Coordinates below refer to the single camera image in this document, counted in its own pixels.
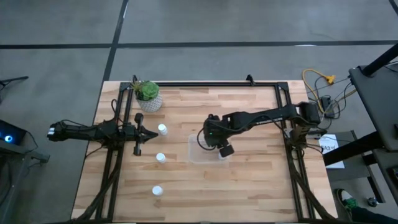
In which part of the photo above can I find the person's shoe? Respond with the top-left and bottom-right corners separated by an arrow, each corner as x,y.
335,188 -> 359,218

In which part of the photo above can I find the black computer with blue light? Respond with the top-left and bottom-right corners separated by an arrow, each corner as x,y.
0,119 -> 27,146

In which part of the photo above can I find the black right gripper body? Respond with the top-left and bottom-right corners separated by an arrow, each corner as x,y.
203,114 -> 236,158

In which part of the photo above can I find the white printed paper sheet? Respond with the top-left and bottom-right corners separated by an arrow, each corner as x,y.
317,133 -> 346,169

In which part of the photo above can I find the grey metal shelf bracket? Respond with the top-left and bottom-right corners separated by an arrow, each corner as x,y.
0,141 -> 50,165

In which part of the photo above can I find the yellow extension cable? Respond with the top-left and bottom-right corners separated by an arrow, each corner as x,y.
302,68 -> 336,114

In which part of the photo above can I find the black equipment cart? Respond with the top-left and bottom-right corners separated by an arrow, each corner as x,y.
323,64 -> 398,224

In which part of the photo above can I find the white patterned plant pot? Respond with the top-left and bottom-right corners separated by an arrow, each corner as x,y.
136,92 -> 163,113

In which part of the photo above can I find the clear plastic basket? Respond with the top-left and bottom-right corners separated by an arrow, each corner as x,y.
188,133 -> 233,165

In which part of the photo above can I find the black right gripper cable loop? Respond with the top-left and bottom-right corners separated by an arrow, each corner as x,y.
196,129 -> 218,152

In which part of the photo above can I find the black diagonal pole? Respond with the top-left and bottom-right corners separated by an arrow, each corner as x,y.
361,42 -> 398,77

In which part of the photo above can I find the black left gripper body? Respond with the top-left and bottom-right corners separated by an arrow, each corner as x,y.
123,113 -> 145,157

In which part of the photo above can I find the black aluminium table frame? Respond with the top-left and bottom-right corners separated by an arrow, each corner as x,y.
70,80 -> 340,223

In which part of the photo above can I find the green succulent plant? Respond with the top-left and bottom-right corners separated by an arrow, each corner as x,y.
130,79 -> 160,101

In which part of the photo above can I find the person's leg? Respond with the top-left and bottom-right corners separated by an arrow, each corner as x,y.
350,206 -> 398,224

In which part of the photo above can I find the black power strip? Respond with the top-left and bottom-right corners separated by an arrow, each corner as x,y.
320,95 -> 334,118

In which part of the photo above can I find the black stand leg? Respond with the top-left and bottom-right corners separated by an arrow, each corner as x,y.
0,75 -> 29,87

